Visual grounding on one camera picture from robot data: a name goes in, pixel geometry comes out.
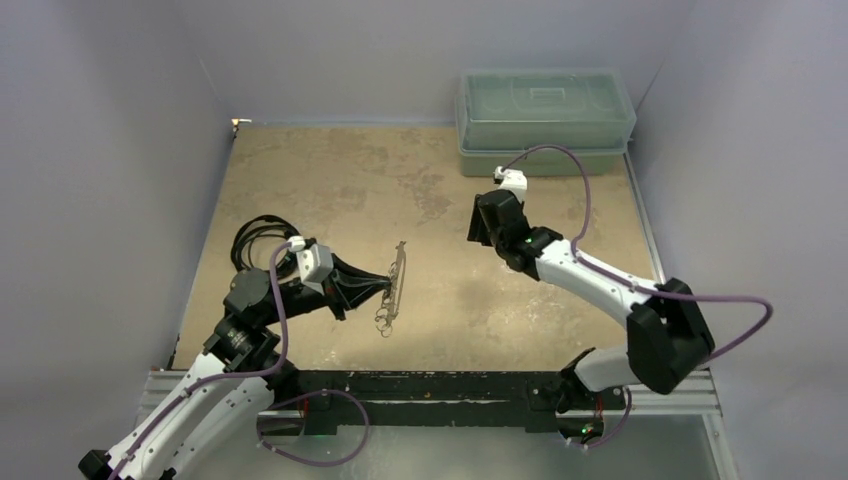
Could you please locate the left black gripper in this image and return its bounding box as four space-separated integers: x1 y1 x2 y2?
261 252 391 325

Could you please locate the metal keyring plate with rings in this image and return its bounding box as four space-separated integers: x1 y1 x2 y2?
374 240 407 338

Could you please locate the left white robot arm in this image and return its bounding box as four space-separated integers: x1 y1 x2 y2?
78 237 402 479

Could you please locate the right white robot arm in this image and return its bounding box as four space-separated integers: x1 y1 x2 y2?
468 189 715 410

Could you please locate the green plastic storage box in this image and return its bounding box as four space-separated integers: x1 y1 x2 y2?
455 67 637 177

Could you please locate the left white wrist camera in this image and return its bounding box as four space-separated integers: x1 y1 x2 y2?
288 236 334 295

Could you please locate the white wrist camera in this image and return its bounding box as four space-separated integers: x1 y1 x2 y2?
288 236 334 295
493 166 528 204

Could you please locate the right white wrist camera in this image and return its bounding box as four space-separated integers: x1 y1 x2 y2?
493 166 528 204

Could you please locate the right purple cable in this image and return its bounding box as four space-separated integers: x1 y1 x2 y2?
503 144 774 452

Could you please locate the purple cable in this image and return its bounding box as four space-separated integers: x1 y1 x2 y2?
105 241 370 480
503 144 774 452

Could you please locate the coiled black cable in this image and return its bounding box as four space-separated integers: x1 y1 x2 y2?
229 213 303 273

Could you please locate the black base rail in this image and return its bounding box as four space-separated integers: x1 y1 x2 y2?
297 370 626 435

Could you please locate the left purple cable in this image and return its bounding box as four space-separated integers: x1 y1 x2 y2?
105 241 370 480

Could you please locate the aluminium frame extrusion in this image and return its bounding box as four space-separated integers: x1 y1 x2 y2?
133 370 722 426

